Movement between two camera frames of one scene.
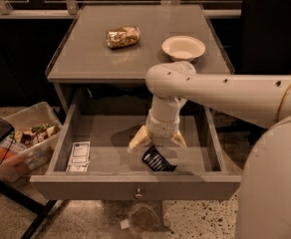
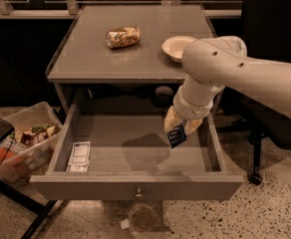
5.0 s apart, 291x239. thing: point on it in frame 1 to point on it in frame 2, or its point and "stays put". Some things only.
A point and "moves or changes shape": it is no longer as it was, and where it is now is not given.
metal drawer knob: (139, 195) stays put
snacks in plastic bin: (23, 138) stays put
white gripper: (159, 127) to (189, 110)
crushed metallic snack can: (123, 37) stays put
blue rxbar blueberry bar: (155, 161) moves or changes shape
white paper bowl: (183, 48) stays put
